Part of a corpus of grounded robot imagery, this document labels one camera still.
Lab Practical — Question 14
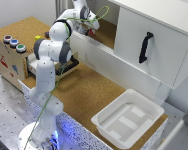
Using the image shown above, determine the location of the black drawer handle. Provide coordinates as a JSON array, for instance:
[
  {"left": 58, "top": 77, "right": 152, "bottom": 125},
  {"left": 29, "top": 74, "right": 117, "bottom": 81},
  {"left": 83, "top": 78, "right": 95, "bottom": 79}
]
[{"left": 55, "top": 57, "right": 80, "bottom": 77}]

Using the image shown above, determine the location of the white plastic box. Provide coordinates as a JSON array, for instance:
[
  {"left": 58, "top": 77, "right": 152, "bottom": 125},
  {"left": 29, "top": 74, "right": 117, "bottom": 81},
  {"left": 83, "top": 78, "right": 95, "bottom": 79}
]
[{"left": 90, "top": 88, "right": 166, "bottom": 150}]

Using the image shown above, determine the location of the wooden drawer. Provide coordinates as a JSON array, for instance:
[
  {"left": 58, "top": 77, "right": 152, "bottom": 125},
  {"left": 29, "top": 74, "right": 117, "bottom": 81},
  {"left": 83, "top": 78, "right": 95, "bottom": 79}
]
[{"left": 25, "top": 54, "right": 79, "bottom": 80}]

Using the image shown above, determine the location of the pink block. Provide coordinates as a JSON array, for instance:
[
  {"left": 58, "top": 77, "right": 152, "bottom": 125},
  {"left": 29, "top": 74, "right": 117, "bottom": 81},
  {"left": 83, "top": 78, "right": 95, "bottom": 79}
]
[{"left": 88, "top": 29, "right": 96, "bottom": 37}]

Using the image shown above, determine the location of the purple block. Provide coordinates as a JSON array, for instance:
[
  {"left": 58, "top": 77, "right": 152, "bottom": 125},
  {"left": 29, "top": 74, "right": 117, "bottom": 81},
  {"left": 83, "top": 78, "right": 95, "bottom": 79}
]
[{"left": 43, "top": 31, "right": 51, "bottom": 39}]

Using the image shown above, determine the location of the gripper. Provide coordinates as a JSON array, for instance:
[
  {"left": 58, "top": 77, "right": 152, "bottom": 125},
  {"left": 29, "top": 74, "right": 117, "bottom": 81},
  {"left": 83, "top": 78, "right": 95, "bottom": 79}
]
[{"left": 84, "top": 10, "right": 101, "bottom": 32}]

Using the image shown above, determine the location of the wooden drawer box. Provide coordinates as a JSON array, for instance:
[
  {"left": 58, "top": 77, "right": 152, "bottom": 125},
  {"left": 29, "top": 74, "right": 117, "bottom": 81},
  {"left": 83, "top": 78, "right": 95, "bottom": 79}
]
[{"left": 0, "top": 16, "right": 59, "bottom": 92}]

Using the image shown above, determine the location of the white sliding door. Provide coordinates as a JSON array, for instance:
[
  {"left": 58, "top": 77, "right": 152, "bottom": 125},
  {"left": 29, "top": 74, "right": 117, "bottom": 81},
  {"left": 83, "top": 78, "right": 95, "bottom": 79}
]
[{"left": 113, "top": 6, "right": 188, "bottom": 91}]

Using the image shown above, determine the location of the black door handle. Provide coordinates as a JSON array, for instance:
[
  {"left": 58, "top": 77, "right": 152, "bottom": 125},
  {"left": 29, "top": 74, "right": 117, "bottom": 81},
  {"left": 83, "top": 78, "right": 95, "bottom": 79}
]
[{"left": 138, "top": 31, "right": 154, "bottom": 65}]

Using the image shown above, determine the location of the red button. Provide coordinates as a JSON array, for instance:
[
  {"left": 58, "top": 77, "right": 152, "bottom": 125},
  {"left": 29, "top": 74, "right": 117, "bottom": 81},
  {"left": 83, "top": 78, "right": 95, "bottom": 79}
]
[{"left": 2, "top": 34, "right": 13, "bottom": 44}]

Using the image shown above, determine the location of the white cabinet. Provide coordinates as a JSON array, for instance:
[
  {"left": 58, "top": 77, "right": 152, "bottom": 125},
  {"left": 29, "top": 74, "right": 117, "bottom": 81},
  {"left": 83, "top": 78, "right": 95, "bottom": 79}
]
[{"left": 55, "top": 0, "right": 188, "bottom": 108}]

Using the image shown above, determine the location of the green button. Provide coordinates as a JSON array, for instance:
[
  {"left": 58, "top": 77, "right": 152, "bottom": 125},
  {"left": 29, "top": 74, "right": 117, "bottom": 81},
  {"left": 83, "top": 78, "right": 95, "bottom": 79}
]
[{"left": 15, "top": 43, "right": 28, "bottom": 54}]

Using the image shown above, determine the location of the blue button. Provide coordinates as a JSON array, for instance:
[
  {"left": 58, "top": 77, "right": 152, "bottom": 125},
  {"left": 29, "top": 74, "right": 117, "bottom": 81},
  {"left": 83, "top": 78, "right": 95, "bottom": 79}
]
[{"left": 9, "top": 38, "right": 20, "bottom": 48}]

